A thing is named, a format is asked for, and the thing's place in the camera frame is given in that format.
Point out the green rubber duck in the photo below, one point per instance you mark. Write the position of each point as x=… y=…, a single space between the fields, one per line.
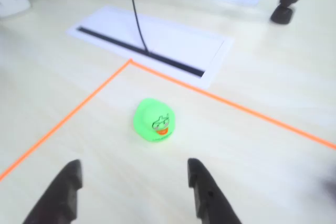
x=153 y=120

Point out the long orange tape strip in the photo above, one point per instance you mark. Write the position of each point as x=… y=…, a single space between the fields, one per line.
x=236 y=104

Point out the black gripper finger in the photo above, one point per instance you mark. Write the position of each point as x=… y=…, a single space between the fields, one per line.
x=210 y=197
x=59 y=197

